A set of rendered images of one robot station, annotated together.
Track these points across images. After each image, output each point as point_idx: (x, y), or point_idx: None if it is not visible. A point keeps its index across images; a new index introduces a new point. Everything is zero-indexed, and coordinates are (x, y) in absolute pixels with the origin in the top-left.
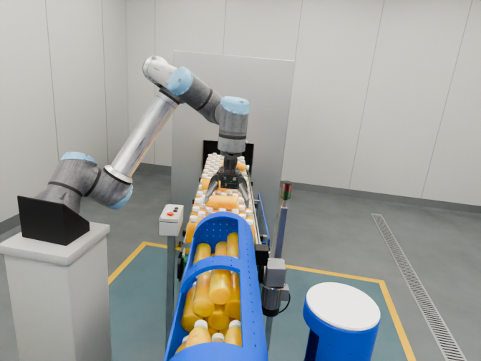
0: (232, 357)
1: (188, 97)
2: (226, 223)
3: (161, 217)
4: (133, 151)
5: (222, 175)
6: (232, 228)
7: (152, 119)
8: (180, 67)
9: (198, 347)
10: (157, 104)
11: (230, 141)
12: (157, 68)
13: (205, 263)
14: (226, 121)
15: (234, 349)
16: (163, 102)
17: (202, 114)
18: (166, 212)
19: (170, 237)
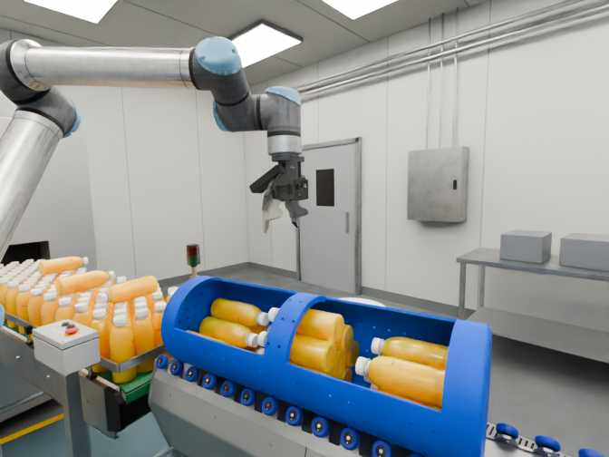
0: (478, 323)
1: (236, 80)
2: (200, 293)
3: (63, 341)
4: (0, 220)
5: (295, 183)
6: (207, 296)
7: (27, 157)
8: (215, 37)
9: (457, 335)
10: (32, 132)
11: (297, 139)
12: (88, 51)
13: (294, 307)
14: (290, 113)
15: (464, 320)
16: (43, 128)
17: (235, 112)
18: (57, 334)
19: (72, 377)
